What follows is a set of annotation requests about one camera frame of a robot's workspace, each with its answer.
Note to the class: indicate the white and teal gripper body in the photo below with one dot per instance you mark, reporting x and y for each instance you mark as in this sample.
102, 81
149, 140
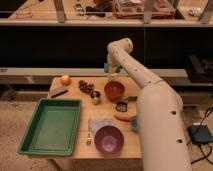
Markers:
111, 71

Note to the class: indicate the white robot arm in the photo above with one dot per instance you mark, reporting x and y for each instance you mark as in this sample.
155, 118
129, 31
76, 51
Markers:
158, 109

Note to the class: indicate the small metal cup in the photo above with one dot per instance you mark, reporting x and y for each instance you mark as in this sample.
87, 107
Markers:
95, 96

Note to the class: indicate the brown wooden bowl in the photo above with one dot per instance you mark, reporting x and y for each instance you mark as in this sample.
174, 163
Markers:
114, 91

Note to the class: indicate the bunch of dark grapes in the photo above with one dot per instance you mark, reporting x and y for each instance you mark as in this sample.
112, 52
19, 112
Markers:
86, 87

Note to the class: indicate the small dark metal piece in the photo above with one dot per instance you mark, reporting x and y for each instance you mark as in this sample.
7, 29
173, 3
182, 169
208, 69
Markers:
131, 98

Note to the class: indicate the black cookie cutter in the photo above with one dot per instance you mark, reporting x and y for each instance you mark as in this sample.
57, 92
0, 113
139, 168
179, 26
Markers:
121, 106

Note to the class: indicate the orange fruit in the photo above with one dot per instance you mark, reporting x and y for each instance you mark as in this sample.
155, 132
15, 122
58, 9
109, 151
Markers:
65, 80

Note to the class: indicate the orange carrot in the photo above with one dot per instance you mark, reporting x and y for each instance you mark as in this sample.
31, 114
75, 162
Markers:
122, 117

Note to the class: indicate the white cloth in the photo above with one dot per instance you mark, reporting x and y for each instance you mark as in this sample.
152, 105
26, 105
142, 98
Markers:
96, 124

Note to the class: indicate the blue cloth piece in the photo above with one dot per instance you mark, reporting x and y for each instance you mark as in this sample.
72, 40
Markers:
133, 123

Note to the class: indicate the purple bowl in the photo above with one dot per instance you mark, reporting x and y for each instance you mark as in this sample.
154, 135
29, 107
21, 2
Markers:
109, 140

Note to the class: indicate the metal fork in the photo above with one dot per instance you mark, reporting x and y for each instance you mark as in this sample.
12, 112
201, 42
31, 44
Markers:
88, 142

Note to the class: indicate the green plastic tray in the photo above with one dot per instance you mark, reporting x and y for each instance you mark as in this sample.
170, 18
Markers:
52, 128

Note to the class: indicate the black power box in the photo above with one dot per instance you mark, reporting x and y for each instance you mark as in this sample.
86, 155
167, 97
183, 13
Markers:
200, 134

